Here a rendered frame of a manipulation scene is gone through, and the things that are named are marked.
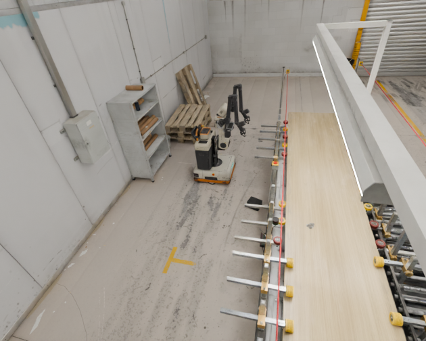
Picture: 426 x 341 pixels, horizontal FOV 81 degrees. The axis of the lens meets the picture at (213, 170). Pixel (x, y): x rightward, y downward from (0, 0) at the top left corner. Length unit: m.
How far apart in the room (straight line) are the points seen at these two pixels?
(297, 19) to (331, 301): 8.51
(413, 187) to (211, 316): 2.66
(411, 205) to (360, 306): 1.71
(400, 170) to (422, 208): 0.14
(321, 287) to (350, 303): 0.21
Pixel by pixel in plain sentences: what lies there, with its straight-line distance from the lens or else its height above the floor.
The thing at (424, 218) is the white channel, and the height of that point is 2.46.
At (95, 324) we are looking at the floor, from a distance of 3.47.
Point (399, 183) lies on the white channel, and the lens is 0.76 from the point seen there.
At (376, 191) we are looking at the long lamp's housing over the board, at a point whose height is 2.35.
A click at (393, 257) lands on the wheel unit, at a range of 2.82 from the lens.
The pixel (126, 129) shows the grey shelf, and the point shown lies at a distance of 4.36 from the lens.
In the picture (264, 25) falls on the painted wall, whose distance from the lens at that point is 9.63.
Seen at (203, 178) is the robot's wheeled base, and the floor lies 0.14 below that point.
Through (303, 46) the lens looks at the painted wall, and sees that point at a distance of 9.73.
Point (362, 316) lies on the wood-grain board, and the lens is 2.33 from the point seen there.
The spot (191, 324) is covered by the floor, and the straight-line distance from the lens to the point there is 3.14.
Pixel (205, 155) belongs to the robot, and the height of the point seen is 0.60.
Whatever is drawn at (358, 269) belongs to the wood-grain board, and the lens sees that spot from 2.52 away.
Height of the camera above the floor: 2.89
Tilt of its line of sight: 37 degrees down
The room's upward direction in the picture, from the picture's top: 6 degrees counter-clockwise
